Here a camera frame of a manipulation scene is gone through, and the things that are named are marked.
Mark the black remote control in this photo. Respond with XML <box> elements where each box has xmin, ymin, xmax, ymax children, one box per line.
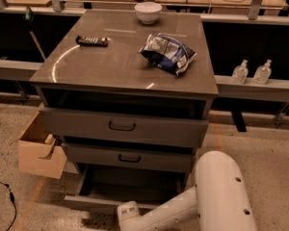
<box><xmin>75</xmin><ymin>36</ymin><xmax>108</xmax><ymax>47</ymax></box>

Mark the right clear pump bottle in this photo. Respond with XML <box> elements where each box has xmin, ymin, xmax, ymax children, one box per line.
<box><xmin>253</xmin><ymin>60</ymin><xmax>272</xmax><ymax>85</ymax></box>

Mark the white ceramic bowl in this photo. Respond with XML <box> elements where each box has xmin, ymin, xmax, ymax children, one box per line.
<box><xmin>134</xmin><ymin>2</ymin><xmax>162</xmax><ymax>24</ymax></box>

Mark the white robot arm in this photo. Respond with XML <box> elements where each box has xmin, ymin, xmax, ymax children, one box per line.
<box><xmin>117</xmin><ymin>151</ymin><xmax>257</xmax><ymax>231</ymax></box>

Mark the black floor cable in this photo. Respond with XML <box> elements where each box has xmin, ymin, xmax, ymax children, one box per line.
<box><xmin>0</xmin><ymin>179</ymin><xmax>18</xmax><ymax>231</ymax></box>

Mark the left clear pump bottle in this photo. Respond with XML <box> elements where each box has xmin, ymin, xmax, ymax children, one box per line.
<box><xmin>231</xmin><ymin>60</ymin><xmax>249</xmax><ymax>84</ymax></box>

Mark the grey middle drawer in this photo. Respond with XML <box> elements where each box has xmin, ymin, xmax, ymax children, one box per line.
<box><xmin>64</xmin><ymin>143</ymin><xmax>194</xmax><ymax>173</ymax></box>

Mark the grey bottom drawer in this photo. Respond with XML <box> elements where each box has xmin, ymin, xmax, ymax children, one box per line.
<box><xmin>65</xmin><ymin>165</ymin><xmax>185</xmax><ymax>214</ymax></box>

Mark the clear pump bottle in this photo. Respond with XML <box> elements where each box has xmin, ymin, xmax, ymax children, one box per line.
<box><xmin>231</xmin><ymin>60</ymin><xmax>249</xmax><ymax>84</ymax></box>
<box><xmin>253</xmin><ymin>60</ymin><xmax>272</xmax><ymax>85</ymax></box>

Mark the grey metal rail shelf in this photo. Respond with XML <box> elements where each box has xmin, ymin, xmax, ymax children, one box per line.
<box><xmin>0</xmin><ymin>60</ymin><xmax>289</xmax><ymax>102</ymax></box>

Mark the grey drawer cabinet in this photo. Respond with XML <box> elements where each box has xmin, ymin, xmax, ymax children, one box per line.
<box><xmin>29</xmin><ymin>9</ymin><xmax>220</xmax><ymax>191</ymax></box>

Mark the black white snack bag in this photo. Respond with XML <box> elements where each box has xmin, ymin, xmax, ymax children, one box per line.
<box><xmin>139</xmin><ymin>33</ymin><xmax>197</xmax><ymax>76</ymax></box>

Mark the grey top drawer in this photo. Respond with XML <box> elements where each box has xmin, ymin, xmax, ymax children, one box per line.
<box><xmin>39</xmin><ymin>107</ymin><xmax>208</xmax><ymax>148</ymax></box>

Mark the grey drawer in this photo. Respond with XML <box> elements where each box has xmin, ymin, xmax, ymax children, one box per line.
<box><xmin>39</xmin><ymin>107</ymin><xmax>208</xmax><ymax>148</ymax></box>
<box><xmin>65</xmin><ymin>165</ymin><xmax>185</xmax><ymax>214</ymax></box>
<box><xmin>64</xmin><ymin>143</ymin><xmax>194</xmax><ymax>173</ymax></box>

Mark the cardboard box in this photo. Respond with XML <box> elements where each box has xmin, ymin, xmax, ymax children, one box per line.
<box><xmin>12</xmin><ymin>104</ymin><xmax>66</xmax><ymax>179</ymax></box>

